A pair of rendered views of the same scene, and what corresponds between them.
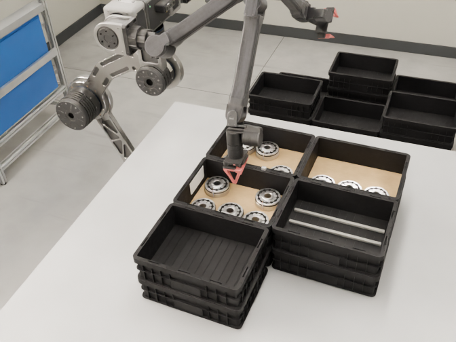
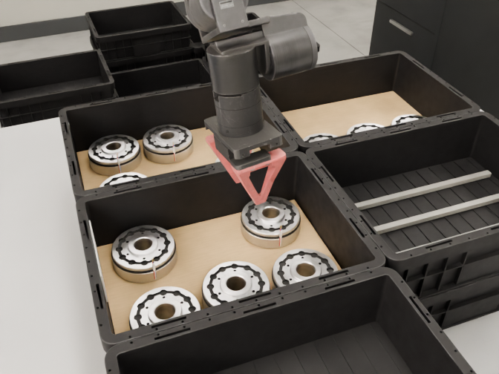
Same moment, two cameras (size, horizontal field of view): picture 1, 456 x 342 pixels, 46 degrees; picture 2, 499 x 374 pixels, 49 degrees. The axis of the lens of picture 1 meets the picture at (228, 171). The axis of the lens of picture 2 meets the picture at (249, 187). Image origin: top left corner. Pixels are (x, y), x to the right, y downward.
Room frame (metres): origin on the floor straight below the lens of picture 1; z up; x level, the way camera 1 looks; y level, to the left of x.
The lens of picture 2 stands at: (1.12, 0.38, 1.49)
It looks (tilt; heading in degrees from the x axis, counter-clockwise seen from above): 39 degrees down; 315
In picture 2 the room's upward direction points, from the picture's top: straight up
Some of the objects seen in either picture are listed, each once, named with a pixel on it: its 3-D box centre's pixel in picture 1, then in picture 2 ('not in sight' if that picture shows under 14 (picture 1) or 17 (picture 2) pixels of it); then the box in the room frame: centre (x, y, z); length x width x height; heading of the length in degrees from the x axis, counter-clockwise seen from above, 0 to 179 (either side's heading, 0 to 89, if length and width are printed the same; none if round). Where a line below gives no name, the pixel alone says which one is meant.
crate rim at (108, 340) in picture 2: (234, 191); (222, 234); (1.58, -0.02, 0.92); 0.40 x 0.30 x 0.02; 65
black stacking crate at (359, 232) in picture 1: (334, 226); (438, 201); (1.41, -0.38, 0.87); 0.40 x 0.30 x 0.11; 65
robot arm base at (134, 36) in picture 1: (139, 37); not in sight; (1.85, 0.30, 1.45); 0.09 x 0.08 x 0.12; 157
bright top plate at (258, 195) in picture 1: (267, 197); (270, 215); (1.60, -0.15, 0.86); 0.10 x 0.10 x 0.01
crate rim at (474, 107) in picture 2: (354, 167); (358, 96); (1.68, -0.51, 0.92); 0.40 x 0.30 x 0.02; 65
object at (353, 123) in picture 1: (347, 136); (167, 119); (2.71, -0.75, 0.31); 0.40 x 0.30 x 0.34; 67
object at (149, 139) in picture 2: (267, 148); (167, 138); (1.92, -0.18, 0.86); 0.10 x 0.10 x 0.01
